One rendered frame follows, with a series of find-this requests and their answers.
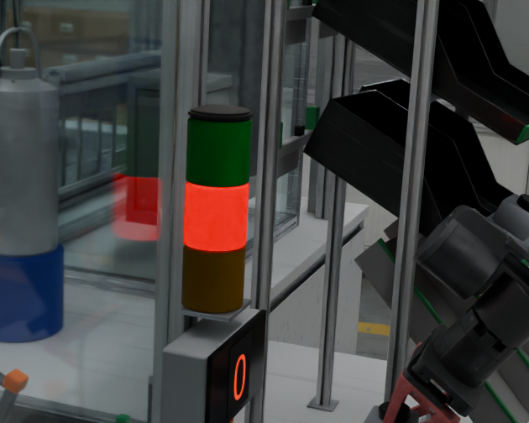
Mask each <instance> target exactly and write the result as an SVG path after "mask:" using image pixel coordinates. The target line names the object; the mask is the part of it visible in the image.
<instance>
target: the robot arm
mask: <svg viewBox="0 0 529 423"><path fill-rule="evenodd" d="M503 231H504V229H503V228H501V229H499V228H498V227H497V226H496V225H494V224H493V223H492V222H490V221H488V220H487V219H486V218H484V217H482V216H481V215H480V214H479V211H476V209H472V208H471V207H469V206H466V205H461V206H457V207H456V208H455V209H454V210H453V211H452V212H451V213H450V214H449V215H448V216H447V217H446V218H445V219H444V220H443V221H442V222H441V223H440V224H438V225H437V227H436V228H435V229H434V230H433V232H432V233H431V234H430V235H429V236H428V238H427V239H426V240H425V241H424V243H423V244H422V245H421V247H419V249H418V250H417V252H416V254H415V256H414V258H413V259H414V260H416V261H417V262H418V263H419V264H420V265H421V266H422V267H423V268H424V269H426V270H427V271H428V272H429V273H430V274H432V275H433V276H434V277H435V278H436V279H438V280H439V281H440V282H441V283H442V284H443V285H445V286H446V287H447V288H448V289H449V290H451V291H452V292H453V293H454V294H455V295H456V296H457V297H458V298H459V299H460V300H467V299H468V298H469V297H470V296H471V295H472V296H473V297H476V296H478V295H479V294H481V293H482V292H483V291H484V290H485V289H486V288H487V287H488V286H489V285H490V284H491V283H492V282H493V281H494V280H495V279H496V278H497V277H498V276H499V275H500V274H501V273H502V272H503V271H505V272H504V273H503V275H501V277H499V278H498V279H497V280H496V282H494V283H493V284H492V285H491V286H490V287H489V288H488V289H487V290H486V291H485V292H484V293H483V294H482V295H481V296H480V297H479V298H478V299H477V300H476V301H475V303H474V304H473V305H472V306H471V307H470V308H469V309H467V310H466V311H465V312H464V313H463V314H462V315H461V316H460V317H459V318H458V319H457V320H456V321H455V322H454V323H453V324H452V325H451V326H450V327H449V328H447V327H446V326H444V325H443V324H442V323H440V324H439V325H438V326H437V327H436V328H435V329H434V330H433V331H432V335H430V336H429V337H428V338H427V339H426V340H425V341H424V342H419V343H418V344H417V345H416V348H415V349H414V352H413V354H412V356H411V360H410V362H409V363H408V364H407V366H406V367H405V368H404V369H403V370H402V372H401V375H400V377H399V378H398V380H397V383H396V386H395V390H394V392H393V395H392V397H391V400H390V403H389V406H388V409H387V411H386V413H385V418H384V419H383V422H382V423H394V422H395V418H396V417H397V414H398V411H399V409H400V407H401V403H402V402H403V403H405V401H406V398H407V395H410V396H411V397H412V398H413V399H414V400H415V401H416V402H417V403H419V405H417V406H414V407H412V408H410V410H417V411H418V413H419V417H422V416H424V415H427V414H430V415H431V419H430V420H427V421H424V422H422V423H459V422H460V419H461V418H460V417H459V416H458V415H457V414H456V413H454V412H453V411H452V410H451V409H450V408H449V407H448V406H450V407H451V408H452V409H453V410H455V411H456V412H457V413H458V414H459V415H461V416H462V417H467V416H468V415H469V414H470V413H471V412H472V411H473V410H474V409H475V408H476V406H477V404H478V402H479V397H480V396H481V393H482V390H483V387H484V384H485V381H486V379H487V378H488V377H489V376H491V375H492V374H493V373H494V372H495V371H496V370H497V369H498V368H499V367H500V366H501V365H502V364H503V363H505V362H506V361H507V360H508V359H509V358H510V357H511V356H512V355H513V354H514V353H515V352H516V351H517V350H518V349H517V347H522V346H523V345H524V344H525V343H526V342H527V341H528V340H529V268H528V267H527V266H526V265H525V264H524V263H523V262H521V261H520V260H519V259H518V258H517V257H515V256H514V255H513V254H512V253H511V252H510V251H511V250H512V249H513V250H514V251H515V252H517V253H518V254H519V255H520V256H521V257H523V258H524V259H525V260H526V261H527V262H528V263H529V250H528V251H527V250H525V249H524V248H523V247H522V246H521V245H520V244H519V243H518V242H517V241H516V240H514V239H513V238H512V237H510V236H509V235H508V232H507V231H505V232H503ZM431 379H432V380H433V381H434V382H435V383H436V384H438V385H439V386H440V387H441V388H442V389H443V390H444V391H445V392H442V391H441V390H440V389H438V388H437V387H436V386H435V385H434V384H433V383H432V382H431V381H430V380H431Z"/></svg>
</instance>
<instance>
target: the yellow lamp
mask: <svg viewBox="0 0 529 423"><path fill-rule="evenodd" d="M245 255H246V245H244V246H243V247H241V248H238V249H234V250H229V251H207V250H201V249H196V248H191V247H189V246H187V245H185V246H183V265H182V290H181V304H182V305H183V306H184V307H186V308H188V309H190V310H193V311H199V312H205V313H224V312H230V311H235V310H237V309H238V308H240V307H241V306H242V305H243V303H244V272H245Z"/></svg>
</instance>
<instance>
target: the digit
mask: <svg viewBox="0 0 529 423"><path fill-rule="evenodd" d="M251 337H252V330H250V331H249V332H248V333H247V334H246V335H245V336H244V337H243V338H241V339H240V340H239V341H238V342H237V343H236V344H235V345H234V346H233V347H231V348H230V366H229V384H228V418H229V417H230V416H231V415H232V414H233V413H234V412H235V411H236V410H237V409H238V407H239V406H240V405H241V404H242V403H243V402H244V401H245V400H246V399H247V398H248V397H249V370H250V353H251Z"/></svg>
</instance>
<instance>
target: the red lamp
mask: <svg viewBox="0 0 529 423"><path fill-rule="evenodd" d="M248 204H249V183H247V184H245V185H241V186H235V187H210V186H203V185H195V184H192V183H190V182H187V184H186V191H185V216H184V240H183V243H184V244H185V245H187V246H189V247H191V248H196V249H201V250H207V251H229V250H234V249H238V248H241V247H243V246H244V245H245V244H246V238H247V221H248Z"/></svg>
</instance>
